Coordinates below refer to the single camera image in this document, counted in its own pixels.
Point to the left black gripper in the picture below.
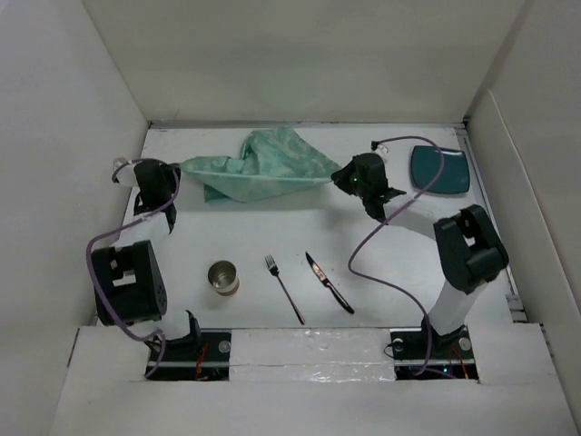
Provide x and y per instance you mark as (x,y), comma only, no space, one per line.
(171,174)

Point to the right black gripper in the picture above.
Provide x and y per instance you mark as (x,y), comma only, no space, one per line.
(341,177)

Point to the teal square plate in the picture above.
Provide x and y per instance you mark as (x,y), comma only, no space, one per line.
(445,172)

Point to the green patterned cloth placemat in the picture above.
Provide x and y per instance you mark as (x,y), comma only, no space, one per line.
(272,163)

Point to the dark metal knife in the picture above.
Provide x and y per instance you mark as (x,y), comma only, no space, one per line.
(325,281)

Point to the metal cup with cork base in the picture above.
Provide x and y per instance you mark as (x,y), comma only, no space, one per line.
(223,278)

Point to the dark metal fork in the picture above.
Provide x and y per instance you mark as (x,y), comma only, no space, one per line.
(274,271)

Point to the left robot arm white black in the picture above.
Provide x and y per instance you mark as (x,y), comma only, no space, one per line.
(127,279)

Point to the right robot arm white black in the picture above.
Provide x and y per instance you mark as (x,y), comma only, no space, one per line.
(471,254)

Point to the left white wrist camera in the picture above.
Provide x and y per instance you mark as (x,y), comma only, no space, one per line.
(123,172)

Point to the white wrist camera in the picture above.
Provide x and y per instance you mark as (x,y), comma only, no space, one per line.
(379,148)
(123,172)

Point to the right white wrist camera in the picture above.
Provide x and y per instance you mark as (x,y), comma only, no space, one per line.
(379,148)

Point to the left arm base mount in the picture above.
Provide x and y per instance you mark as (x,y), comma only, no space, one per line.
(203,359)

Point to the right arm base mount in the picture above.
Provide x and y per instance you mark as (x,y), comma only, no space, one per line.
(451,357)

